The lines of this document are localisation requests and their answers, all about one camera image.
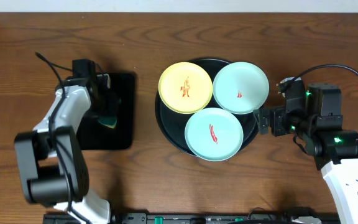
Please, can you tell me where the green yellow sponge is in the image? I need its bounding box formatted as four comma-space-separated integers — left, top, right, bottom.
98, 116, 117, 129

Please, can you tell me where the light green plate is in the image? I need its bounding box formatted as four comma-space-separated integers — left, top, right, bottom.
185, 108, 244, 162
213, 62, 269, 114

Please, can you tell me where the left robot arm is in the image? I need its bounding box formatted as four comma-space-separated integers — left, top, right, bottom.
14, 73, 112, 223

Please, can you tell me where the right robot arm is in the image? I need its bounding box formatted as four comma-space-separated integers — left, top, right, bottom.
254, 80, 358, 223

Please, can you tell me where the black rectangular tray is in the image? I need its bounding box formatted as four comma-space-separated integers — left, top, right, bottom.
76, 73, 135, 151

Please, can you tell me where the black round tray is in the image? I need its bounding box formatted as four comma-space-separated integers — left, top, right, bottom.
155, 58, 259, 157

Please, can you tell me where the yellow plate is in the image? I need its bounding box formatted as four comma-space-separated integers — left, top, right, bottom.
158, 62, 213, 114

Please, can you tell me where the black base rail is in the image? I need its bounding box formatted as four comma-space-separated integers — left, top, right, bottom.
42, 212, 341, 224

